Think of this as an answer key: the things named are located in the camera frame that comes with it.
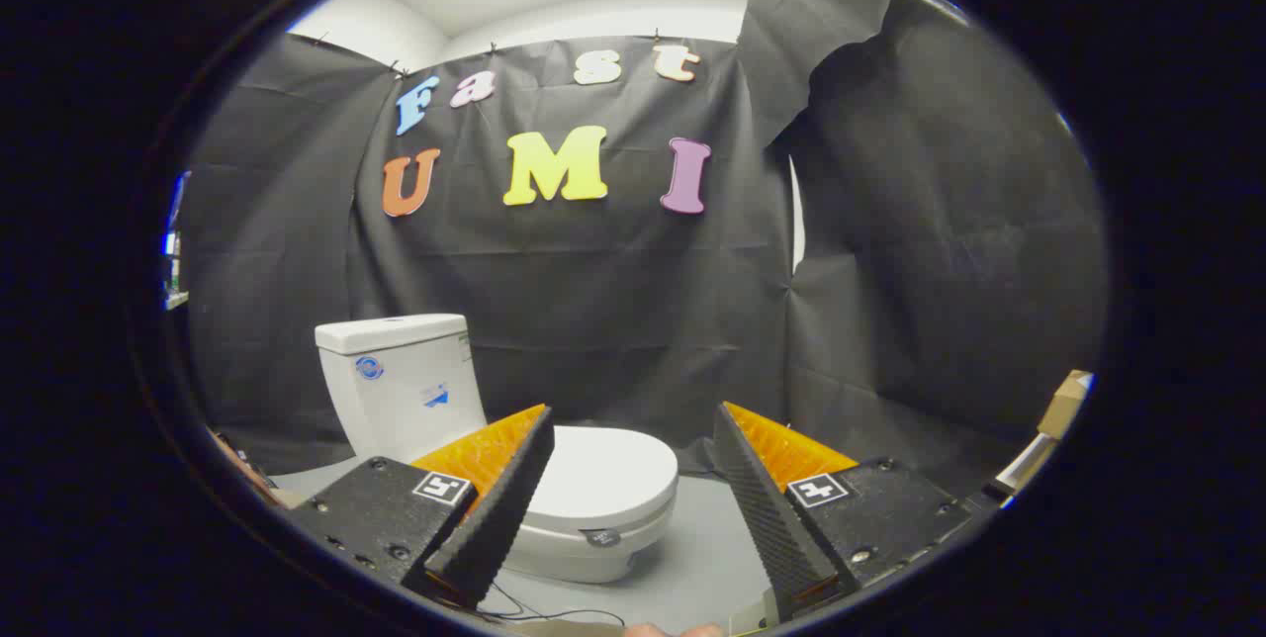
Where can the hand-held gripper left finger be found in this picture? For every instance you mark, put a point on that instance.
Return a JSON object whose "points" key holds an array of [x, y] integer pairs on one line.
{"points": [[499, 508]]}

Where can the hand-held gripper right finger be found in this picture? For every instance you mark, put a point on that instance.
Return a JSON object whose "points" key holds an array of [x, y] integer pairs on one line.
{"points": [[767, 518]]}

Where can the white toilet lid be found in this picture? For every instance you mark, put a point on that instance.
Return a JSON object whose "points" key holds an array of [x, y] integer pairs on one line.
{"points": [[603, 479]]}

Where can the white toilet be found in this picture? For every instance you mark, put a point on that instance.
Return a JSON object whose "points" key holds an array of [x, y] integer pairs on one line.
{"points": [[406, 390]]}

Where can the black backdrop cloth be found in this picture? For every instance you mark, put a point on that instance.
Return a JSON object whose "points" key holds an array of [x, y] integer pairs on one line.
{"points": [[593, 301]]}

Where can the cardboard box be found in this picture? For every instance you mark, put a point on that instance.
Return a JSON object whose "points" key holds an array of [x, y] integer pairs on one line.
{"points": [[1063, 405]]}

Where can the white shelf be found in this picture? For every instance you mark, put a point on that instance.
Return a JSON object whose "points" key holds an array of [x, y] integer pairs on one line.
{"points": [[176, 300]]}

